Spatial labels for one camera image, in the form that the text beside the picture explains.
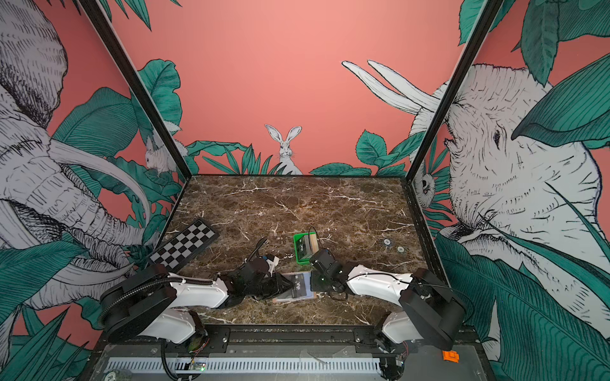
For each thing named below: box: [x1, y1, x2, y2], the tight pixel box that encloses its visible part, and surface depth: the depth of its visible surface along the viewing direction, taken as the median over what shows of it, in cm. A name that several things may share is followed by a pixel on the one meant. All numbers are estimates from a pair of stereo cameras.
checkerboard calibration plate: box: [147, 218, 221, 273], surface depth 93 cm
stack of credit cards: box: [302, 234, 320, 259], surface depth 94 cm
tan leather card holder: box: [272, 271, 317, 303], surface depth 85 cm
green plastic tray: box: [293, 231, 320, 265], surface depth 94 cm
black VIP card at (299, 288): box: [291, 273, 307, 299], surface depth 87 cm
